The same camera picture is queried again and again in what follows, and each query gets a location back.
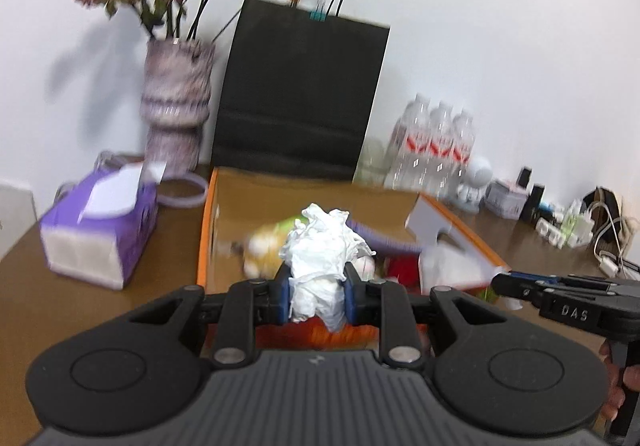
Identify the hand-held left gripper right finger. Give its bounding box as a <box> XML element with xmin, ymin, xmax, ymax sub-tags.
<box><xmin>344</xmin><ymin>266</ymin><xmax>506</xmax><ymax>369</ymax></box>

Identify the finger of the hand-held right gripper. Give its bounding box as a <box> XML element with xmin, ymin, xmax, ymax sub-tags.
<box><xmin>491</xmin><ymin>272</ymin><xmax>548</xmax><ymax>307</ymax></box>
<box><xmin>537</xmin><ymin>275</ymin><xmax>640</xmax><ymax>285</ymax></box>

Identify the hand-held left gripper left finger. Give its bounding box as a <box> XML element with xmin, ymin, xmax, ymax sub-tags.
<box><xmin>129</xmin><ymin>265</ymin><xmax>292</xmax><ymax>368</ymax></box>

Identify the white tissue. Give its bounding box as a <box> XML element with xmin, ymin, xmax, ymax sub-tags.
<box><xmin>278</xmin><ymin>203</ymin><xmax>377</xmax><ymax>333</ymax></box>

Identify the yellow white plush toy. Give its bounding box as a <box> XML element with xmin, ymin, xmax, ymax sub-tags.
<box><xmin>242</xmin><ymin>221</ymin><xmax>293</xmax><ymax>277</ymax></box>

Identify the red rose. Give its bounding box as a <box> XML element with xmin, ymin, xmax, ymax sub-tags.
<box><xmin>387</xmin><ymin>253</ymin><xmax>421</xmax><ymax>287</ymax></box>

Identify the purple cloth pouch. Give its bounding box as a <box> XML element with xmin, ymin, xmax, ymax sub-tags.
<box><xmin>347</xmin><ymin>219</ymin><xmax>426</xmax><ymax>254</ymax></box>

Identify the orange cardboard box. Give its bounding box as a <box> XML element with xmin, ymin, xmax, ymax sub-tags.
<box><xmin>196</xmin><ymin>167</ymin><xmax>511</xmax><ymax>352</ymax></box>

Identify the clear plastic container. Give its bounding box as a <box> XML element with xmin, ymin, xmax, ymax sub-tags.
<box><xmin>356</xmin><ymin>136</ymin><xmax>396</xmax><ymax>187</ymax></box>

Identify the person's right hand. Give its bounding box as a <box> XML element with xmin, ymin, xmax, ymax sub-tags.
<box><xmin>600</xmin><ymin>342</ymin><xmax>640</xmax><ymax>422</ymax></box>

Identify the white charger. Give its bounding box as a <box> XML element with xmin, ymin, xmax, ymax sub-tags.
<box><xmin>562</xmin><ymin>199</ymin><xmax>596</xmax><ymax>247</ymax></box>

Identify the small green bottle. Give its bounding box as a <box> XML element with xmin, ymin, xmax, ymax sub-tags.
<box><xmin>560</xmin><ymin>206</ymin><xmax>581</xmax><ymax>239</ymax></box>

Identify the brown bag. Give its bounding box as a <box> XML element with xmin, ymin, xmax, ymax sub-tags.
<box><xmin>582</xmin><ymin>186</ymin><xmax>626</xmax><ymax>247</ymax></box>

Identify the tall black device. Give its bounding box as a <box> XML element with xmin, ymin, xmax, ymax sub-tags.
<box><xmin>520</xmin><ymin>183</ymin><xmax>546</xmax><ymax>223</ymax></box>

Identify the small white box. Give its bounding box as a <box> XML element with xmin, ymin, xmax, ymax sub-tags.
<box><xmin>485</xmin><ymin>179</ymin><xmax>528</xmax><ymax>218</ymax></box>

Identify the white robot figurine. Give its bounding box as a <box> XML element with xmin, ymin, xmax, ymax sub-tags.
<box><xmin>457</xmin><ymin>155</ymin><xmax>493</xmax><ymax>213</ymax></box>

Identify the clear water bottle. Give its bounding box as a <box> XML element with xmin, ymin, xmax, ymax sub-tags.
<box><xmin>422</xmin><ymin>101</ymin><xmax>453</xmax><ymax>199</ymax></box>
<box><xmin>447</xmin><ymin>109</ymin><xmax>475</xmax><ymax>199</ymax></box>
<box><xmin>390</xmin><ymin>94</ymin><xmax>432</xmax><ymax>189</ymax></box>

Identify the purple tissue pack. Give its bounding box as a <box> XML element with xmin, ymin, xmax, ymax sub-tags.
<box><xmin>40</xmin><ymin>161</ymin><xmax>168</xmax><ymax>289</ymax></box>

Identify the black paper bag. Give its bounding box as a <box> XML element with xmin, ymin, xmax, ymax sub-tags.
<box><xmin>212</xmin><ymin>0</ymin><xmax>391</xmax><ymax>183</ymax></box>

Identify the purple ceramic vase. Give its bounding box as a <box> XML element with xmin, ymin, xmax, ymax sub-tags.
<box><xmin>140</xmin><ymin>37</ymin><xmax>217</xmax><ymax>177</ymax></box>

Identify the white cable connector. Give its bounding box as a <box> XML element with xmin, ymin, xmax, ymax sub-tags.
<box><xmin>597</xmin><ymin>251</ymin><xmax>621</xmax><ymax>277</ymax></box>

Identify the white cable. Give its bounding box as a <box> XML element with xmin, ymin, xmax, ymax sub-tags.
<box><xmin>582</xmin><ymin>201</ymin><xmax>640</xmax><ymax>277</ymax></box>

